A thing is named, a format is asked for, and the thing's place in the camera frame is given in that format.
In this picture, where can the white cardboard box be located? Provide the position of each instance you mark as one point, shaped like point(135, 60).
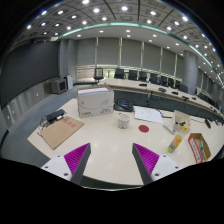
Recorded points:
point(95, 101)

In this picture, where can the red round coaster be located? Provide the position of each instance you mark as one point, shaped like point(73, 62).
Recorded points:
point(144, 128)

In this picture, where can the long curved conference desk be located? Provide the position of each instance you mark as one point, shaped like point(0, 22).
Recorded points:
point(162, 98)

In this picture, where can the white patterned mug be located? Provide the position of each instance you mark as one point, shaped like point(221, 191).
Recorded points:
point(123, 121)

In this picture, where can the open brown cardboard box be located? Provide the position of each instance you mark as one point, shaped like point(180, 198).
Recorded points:
point(199, 147)

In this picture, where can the white paper sheets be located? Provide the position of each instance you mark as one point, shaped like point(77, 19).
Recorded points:
point(147, 114)

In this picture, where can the black desk phone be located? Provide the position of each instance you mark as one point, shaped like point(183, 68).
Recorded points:
point(121, 105)

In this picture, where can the black office chair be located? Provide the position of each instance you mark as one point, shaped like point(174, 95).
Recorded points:
point(98, 74)

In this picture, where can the brown paper envelope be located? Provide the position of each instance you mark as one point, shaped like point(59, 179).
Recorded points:
point(59, 131)

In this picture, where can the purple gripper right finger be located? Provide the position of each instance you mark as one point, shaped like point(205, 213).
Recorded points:
point(152, 166)

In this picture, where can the black power adapter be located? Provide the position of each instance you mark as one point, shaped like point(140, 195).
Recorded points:
point(55, 114)

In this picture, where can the colourful drink bottle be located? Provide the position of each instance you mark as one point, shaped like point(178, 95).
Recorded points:
point(175, 143)

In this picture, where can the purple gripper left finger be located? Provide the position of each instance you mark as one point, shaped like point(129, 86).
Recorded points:
point(70, 166)

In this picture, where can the grey CRT monitor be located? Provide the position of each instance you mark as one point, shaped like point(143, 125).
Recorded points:
point(58, 86)

